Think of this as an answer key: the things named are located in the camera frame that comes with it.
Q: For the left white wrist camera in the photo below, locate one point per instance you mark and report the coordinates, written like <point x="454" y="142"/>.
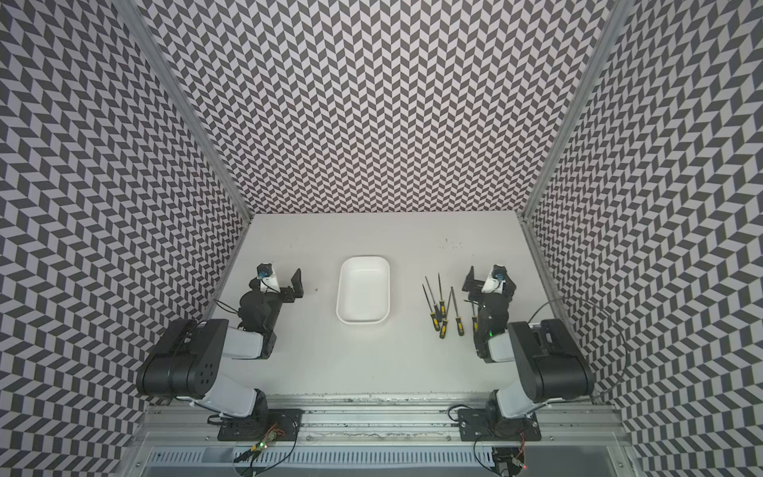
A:
<point x="267" y="279"/>

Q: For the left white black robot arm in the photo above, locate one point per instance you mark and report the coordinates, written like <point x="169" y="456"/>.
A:
<point x="185" y="363"/>

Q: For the yellow black handled file three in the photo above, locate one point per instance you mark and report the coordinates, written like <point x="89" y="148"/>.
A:
<point x="442" y="310"/>

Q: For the aluminium front rail frame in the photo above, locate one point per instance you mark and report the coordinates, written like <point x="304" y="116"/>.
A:
<point x="380" y="435"/>

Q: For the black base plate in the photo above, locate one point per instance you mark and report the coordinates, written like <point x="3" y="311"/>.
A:
<point x="483" y="425"/>
<point x="285" y="422"/>

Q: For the right small circuit board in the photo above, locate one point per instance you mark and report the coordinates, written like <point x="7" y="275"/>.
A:
<point x="510" y="461"/>

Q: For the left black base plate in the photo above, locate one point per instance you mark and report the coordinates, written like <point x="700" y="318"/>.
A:
<point x="285" y="422"/>

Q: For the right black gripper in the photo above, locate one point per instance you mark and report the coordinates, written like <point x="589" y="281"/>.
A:
<point x="476" y="285"/>

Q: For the yellow black handled file two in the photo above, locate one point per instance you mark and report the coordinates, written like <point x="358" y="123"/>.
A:
<point x="436" y="310"/>

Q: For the aluminium corner post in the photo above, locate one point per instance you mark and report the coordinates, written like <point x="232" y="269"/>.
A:
<point x="133" y="20"/>
<point x="601" y="52"/>

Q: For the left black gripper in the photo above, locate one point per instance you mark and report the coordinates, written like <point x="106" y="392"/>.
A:
<point x="289" y="297"/>

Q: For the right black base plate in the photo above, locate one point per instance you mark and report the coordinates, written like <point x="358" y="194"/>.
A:
<point x="483" y="425"/>

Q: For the white plastic storage box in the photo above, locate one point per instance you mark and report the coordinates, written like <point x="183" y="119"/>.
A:
<point x="364" y="291"/>

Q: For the right aluminium corner post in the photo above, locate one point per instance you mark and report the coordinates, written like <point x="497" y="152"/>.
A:
<point x="601" y="52"/>

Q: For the yellow black handled file four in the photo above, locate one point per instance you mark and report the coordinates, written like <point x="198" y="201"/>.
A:
<point x="458" y="317"/>

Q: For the left small circuit board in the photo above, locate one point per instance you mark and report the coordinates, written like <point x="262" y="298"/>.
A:
<point x="271" y="436"/>

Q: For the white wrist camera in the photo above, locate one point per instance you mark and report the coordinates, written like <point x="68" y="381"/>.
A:
<point x="496" y="281"/>
<point x="267" y="279"/>

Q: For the yellow black handled file one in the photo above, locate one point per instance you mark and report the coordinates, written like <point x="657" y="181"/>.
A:
<point x="433" y="316"/>

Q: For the small circuit board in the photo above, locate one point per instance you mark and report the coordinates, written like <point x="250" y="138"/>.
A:
<point x="271" y="436"/>
<point x="510" y="461"/>

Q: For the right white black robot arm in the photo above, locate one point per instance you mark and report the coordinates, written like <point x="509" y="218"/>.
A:
<point x="550" y="366"/>

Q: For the yellow black handled file five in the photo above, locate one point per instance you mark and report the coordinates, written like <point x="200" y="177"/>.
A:
<point x="474" y="318"/>

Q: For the left aluminium corner post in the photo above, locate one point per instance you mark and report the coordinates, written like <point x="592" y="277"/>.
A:
<point x="133" y="20"/>

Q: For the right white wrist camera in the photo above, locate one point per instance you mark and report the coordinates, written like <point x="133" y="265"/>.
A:
<point x="496" y="281"/>

